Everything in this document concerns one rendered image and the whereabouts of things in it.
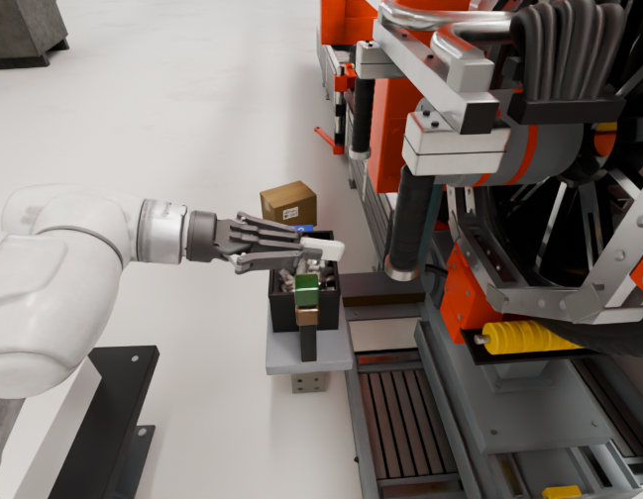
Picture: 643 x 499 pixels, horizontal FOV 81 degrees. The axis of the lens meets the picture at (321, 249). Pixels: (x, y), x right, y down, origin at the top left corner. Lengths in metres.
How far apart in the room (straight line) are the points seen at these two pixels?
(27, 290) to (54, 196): 0.17
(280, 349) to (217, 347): 0.62
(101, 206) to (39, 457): 0.52
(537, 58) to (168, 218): 0.44
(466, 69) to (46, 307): 0.43
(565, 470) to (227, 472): 0.82
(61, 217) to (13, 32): 4.81
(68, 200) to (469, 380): 0.93
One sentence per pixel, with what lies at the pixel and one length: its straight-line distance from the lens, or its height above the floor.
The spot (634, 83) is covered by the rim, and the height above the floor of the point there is 0.94.
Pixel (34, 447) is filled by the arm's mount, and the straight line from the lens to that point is 0.91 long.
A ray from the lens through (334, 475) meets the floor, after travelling 1.15.
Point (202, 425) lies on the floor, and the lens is 1.25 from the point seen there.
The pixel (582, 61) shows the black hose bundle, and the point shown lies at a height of 1.01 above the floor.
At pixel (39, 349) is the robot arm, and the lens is 0.41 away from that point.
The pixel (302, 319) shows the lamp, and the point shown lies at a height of 0.59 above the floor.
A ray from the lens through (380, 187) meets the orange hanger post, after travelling 1.08.
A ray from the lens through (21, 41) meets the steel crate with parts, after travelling 5.30.
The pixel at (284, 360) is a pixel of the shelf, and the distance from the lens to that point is 0.77.
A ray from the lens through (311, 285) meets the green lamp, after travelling 0.60.
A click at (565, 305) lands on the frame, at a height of 0.71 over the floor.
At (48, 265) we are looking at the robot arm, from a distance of 0.44.
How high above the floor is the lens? 1.09
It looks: 40 degrees down
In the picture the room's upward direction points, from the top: straight up
